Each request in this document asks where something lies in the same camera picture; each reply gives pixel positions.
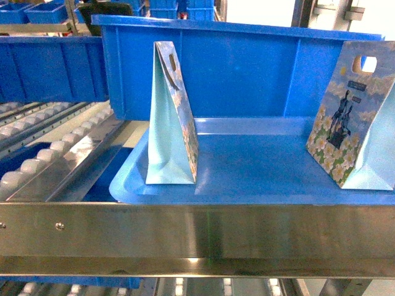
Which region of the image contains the blue bin at left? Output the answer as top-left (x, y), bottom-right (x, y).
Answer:
top-left (1, 36), bottom-right (109, 103)

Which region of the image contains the white roller conveyor track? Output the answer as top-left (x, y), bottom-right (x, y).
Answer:
top-left (1, 104), bottom-right (113, 200)

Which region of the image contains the large blue plastic bin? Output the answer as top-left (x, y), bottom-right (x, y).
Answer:
top-left (92, 15), bottom-right (383, 120)

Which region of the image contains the flower gift bag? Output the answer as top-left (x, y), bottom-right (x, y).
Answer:
top-left (146, 41), bottom-right (199, 184)
top-left (306, 41), bottom-right (394, 191)

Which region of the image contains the blue plastic tray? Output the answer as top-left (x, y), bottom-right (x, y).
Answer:
top-left (109, 117), bottom-right (394, 205)

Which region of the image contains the stainless steel shelf rail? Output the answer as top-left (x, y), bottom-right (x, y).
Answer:
top-left (1, 202), bottom-right (394, 279)

